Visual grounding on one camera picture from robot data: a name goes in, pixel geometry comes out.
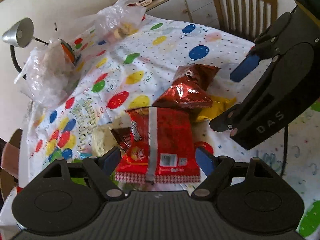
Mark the yellow snack packet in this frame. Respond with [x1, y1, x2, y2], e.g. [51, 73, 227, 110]
[195, 95, 237, 122]

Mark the cream white snack packet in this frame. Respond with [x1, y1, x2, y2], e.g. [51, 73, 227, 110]
[92, 122, 125, 157]

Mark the dark silver striped snack packet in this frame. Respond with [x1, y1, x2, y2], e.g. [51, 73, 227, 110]
[111, 127, 131, 153]

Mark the shiny red-brown snack bag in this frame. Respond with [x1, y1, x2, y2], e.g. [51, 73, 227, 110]
[152, 64, 220, 109]

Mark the red checkered snack bag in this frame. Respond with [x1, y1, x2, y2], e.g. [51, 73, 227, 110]
[115, 107, 200, 184]

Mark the wooden chair right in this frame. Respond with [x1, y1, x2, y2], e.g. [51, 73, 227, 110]
[213, 0, 278, 41]

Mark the wooden chair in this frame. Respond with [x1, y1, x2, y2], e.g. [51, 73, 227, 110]
[213, 0, 278, 41]
[1, 128, 22, 202]

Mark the white wooden sideboard cabinet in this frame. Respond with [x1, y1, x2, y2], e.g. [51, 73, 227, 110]
[146, 0, 220, 29]

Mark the pink cloth on chair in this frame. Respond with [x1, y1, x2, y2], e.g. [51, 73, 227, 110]
[1, 142, 20, 179]

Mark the wooden chair left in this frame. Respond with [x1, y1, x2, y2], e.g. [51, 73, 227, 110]
[1, 128, 22, 202]

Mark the colourful balloon birthday tablecloth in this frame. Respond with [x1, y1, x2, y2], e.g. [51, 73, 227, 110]
[24, 16, 319, 239]

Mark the large clear plastic bag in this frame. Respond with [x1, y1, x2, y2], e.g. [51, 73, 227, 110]
[14, 38, 81, 109]

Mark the red and white cardboard box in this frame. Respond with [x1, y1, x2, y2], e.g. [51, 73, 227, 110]
[0, 186, 25, 240]

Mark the clear bag with pastries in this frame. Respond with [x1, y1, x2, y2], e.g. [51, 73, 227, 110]
[94, 0, 146, 40]

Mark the silver desk lamp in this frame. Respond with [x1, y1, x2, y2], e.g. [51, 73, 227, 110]
[2, 17, 48, 73]

